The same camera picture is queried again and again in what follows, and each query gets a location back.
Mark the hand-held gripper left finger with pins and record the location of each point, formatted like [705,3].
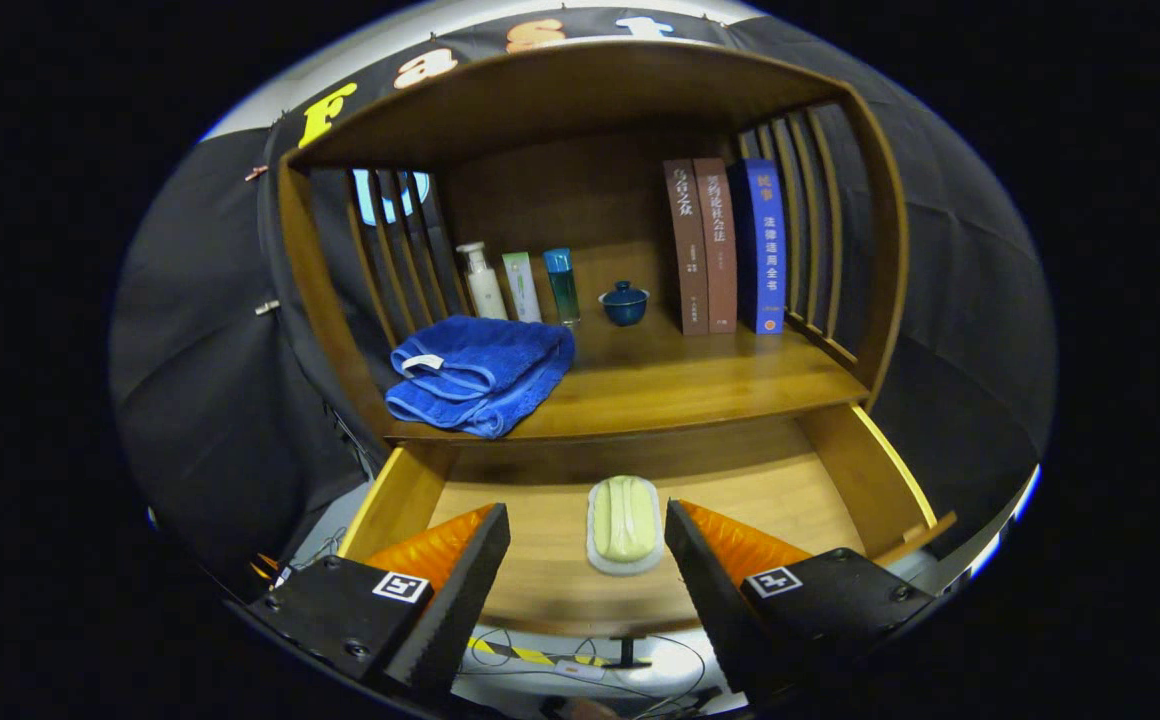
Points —
[450,610]

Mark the wooden countertop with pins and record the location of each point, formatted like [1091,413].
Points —
[660,380]

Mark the blue book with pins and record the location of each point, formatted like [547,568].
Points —
[768,250]

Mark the wooden cabinet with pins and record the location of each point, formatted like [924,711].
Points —
[560,100]

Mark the brown book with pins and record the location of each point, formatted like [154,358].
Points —
[718,250]
[688,250]

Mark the yellow and black tape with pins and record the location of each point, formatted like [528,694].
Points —
[530,655]

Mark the wooden drawer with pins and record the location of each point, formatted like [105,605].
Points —
[540,530]

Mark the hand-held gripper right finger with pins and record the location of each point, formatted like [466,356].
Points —
[715,610]

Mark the white and green tube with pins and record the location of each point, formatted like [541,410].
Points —
[522,290]

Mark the blue lidded teacup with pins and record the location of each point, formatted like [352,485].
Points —
[625,305]

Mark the green scrub brush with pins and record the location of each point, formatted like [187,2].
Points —
[624,520]

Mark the white pump bottle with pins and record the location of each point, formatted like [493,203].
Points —
[485,290]

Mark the teal bottle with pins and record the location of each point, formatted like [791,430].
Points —
[563,290]

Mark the folded blue towel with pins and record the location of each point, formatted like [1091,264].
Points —
[480,370]

